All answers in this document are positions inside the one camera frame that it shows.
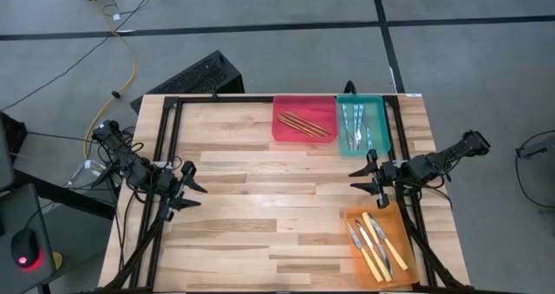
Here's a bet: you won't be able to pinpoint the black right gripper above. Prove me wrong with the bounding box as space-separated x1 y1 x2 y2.
349 149 408 210

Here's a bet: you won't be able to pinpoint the teal plastic tray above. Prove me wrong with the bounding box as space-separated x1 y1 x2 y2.
336 93 392 158

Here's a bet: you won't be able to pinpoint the orange plastic tray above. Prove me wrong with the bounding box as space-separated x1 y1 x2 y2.
343 201 421 290

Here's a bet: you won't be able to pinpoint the black perforated computer case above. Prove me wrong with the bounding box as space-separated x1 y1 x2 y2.
129 49 246 115

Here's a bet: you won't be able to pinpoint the black floor cable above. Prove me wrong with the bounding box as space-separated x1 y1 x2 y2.
0 0 157 113

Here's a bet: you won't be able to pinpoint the black computer mouse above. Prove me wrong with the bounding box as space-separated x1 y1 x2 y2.
10 227 42 270

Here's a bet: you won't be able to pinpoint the black metal table frame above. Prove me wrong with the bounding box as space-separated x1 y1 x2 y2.
101 94 473 294

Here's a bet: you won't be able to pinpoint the wooden chopsticks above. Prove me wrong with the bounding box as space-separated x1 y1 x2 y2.
284 110 334 135

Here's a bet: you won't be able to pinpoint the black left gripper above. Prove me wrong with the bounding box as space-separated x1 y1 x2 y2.
155 160 208 221

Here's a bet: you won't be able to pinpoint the red plastic tray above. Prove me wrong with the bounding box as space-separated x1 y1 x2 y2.
271 95 339 144

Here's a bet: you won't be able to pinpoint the gold cutlery piece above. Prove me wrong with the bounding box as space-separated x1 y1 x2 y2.
280 113 330 137
277 118 320 138

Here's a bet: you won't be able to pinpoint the grey monitor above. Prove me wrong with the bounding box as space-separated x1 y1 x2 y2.
0 115 15 192

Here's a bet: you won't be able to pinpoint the grey desk pad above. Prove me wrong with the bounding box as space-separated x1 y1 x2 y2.
0 183 58 294

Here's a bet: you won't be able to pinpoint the yellow cable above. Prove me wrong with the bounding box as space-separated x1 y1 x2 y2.
76 0 139 160

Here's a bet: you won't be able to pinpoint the black desk bar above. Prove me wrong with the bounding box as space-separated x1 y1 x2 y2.
12 167 117 220

